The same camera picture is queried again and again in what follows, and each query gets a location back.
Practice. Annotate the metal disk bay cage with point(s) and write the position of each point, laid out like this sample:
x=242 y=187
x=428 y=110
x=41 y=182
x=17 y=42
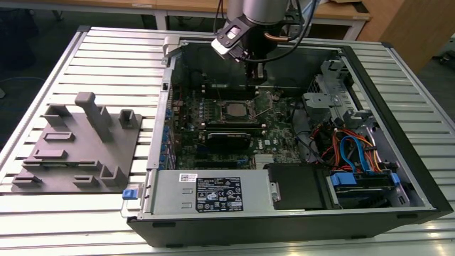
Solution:
x=318 y=102

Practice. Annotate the wooden desk white frame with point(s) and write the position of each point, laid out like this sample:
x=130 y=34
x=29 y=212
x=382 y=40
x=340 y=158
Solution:
x=89 y=8
x=341 y=13

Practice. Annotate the blue plastic latch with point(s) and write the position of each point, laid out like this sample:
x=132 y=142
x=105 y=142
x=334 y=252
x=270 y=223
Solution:
x=129 y=194

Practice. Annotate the black PC case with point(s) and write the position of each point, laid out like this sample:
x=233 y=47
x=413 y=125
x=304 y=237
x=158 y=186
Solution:
x=285 y=232

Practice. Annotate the black RAM slot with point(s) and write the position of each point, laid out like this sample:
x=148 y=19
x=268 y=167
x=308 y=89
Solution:
x=234 y=130
x=232 y=88
x=232 y=94
x=234 y=124

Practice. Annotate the silver CPU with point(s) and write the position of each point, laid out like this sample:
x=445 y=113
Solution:
x=238 y=110

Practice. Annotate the CPU socket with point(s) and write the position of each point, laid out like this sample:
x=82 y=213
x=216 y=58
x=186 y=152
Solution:
x=224 y=113

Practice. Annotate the wooden cabinet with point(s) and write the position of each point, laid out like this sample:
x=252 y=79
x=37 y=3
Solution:
x=420 y=26

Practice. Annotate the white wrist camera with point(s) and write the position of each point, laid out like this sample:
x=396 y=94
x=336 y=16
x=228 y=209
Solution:
x=228 y=40

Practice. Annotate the grey power supply unit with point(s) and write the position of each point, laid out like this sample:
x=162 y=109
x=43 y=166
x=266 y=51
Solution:
x=172 y=197

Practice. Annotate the green motherboard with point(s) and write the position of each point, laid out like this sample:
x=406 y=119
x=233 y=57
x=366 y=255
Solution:
x=281 y=133

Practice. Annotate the small silver heatsink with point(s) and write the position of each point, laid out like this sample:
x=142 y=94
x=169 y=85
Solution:
x=265 y=158

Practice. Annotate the black graphics card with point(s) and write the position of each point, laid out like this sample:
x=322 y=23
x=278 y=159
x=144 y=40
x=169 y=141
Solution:
x=228 y=142

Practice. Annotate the grey parts rack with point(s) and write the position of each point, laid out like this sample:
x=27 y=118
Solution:
x=89 y=149

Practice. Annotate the black plastic drive cover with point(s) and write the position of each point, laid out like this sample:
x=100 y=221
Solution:
x=298 y=186

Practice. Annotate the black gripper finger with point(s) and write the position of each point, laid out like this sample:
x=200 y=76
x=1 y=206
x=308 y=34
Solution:
x=252 y=74
x=262 y=72

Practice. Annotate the hard disk in blue carrier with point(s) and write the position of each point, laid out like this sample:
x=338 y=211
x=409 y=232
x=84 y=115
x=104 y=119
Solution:
x=344 y=178

